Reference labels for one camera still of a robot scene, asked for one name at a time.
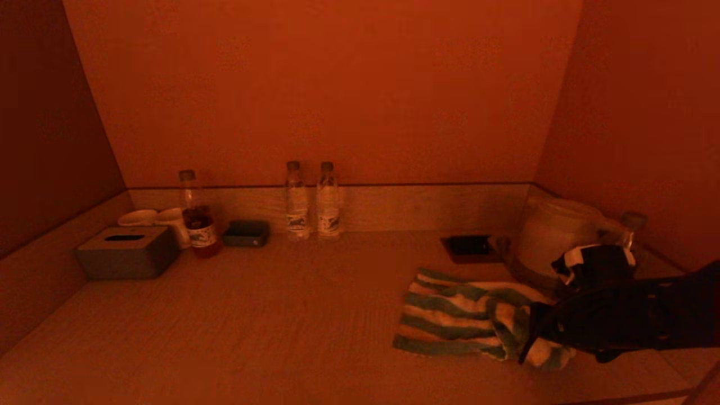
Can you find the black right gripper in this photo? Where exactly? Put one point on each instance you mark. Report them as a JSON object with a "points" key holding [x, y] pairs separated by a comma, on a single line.
{"points": [[596, 320]]}

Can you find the green white striped towel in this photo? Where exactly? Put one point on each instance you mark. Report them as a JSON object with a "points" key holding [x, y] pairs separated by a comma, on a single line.
{"points": [[455, 315]]}

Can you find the black red right robot arm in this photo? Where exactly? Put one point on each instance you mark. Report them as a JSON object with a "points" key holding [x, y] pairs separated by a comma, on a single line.
{"points": [[692, 309]]}

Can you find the grey kettle base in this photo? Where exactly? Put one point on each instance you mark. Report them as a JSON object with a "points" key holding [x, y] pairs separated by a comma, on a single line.
{"points": [[529, 278]]}

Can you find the white electric kettle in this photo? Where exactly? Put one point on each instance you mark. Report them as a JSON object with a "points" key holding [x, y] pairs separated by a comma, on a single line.
{"points": [[551, 230]]}

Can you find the brown drink bottle white label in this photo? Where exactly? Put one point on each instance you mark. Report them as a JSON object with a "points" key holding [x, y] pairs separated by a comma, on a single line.
{"points": [[631, 225]]}

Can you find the black pop-up power socket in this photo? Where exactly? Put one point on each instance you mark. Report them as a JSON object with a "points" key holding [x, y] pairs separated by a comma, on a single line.
{"points": [[469, 247]]}

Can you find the clear water bottle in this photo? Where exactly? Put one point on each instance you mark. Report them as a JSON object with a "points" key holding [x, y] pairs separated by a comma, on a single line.
{"points": [[327, 208], [296, 208]]}

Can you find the small teal box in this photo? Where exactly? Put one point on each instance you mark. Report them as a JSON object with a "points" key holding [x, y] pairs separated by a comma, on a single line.
{"points": [[246, 233]]}

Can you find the brown drink bottle patterned label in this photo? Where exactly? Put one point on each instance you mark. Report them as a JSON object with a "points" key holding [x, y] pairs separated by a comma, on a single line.
{"points": [[201, 233]]}

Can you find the white ceramic cup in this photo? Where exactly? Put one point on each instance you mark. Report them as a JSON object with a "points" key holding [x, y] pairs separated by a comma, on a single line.
{"points": [[136, 217], [173, 222]]}

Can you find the grey tissue box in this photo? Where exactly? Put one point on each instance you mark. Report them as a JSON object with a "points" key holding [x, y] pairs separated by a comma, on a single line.
{"points": [[126, 256]]}

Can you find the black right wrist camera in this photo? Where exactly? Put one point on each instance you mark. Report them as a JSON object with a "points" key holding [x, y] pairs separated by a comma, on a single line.
{"points": [[596, 264]]}

